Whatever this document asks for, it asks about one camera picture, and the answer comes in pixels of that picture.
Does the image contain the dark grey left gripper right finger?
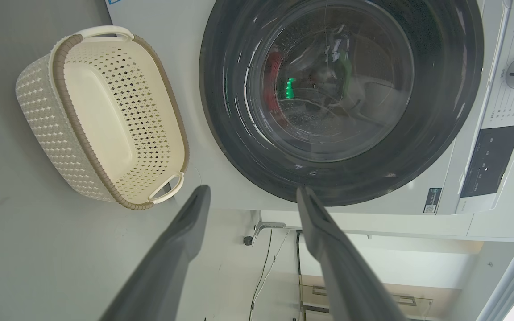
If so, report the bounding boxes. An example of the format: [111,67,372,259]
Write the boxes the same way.
[296,186,407,321]

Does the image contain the black floor cable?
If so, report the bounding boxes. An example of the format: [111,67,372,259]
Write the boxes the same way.
[249,230,273,321]

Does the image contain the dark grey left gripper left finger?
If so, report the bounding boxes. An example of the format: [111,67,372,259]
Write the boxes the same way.
[100,185,211,321]

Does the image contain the cream perforated laundry basket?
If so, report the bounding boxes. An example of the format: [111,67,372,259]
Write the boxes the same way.
[15,25,191,211]

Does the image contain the white floor cable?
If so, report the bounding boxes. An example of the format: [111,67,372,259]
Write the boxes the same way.
[253,232,290,308]

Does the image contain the white front-load washing machine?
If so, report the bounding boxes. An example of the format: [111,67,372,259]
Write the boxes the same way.
[105,0,514,217]

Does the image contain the round dark washer door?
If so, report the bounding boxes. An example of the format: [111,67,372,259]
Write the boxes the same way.
[199,0,484,207]

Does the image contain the white partition panel on casters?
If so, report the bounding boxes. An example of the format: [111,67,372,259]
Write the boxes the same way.
[243,209,514,245]

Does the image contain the plain red garment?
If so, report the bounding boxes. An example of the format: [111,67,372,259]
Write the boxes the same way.
[265,49,283,112]

